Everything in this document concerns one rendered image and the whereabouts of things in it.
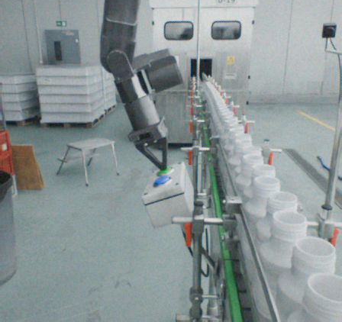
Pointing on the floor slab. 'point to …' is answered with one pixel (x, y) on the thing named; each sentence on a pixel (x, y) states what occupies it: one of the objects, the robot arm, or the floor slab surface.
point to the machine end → (190, 7)
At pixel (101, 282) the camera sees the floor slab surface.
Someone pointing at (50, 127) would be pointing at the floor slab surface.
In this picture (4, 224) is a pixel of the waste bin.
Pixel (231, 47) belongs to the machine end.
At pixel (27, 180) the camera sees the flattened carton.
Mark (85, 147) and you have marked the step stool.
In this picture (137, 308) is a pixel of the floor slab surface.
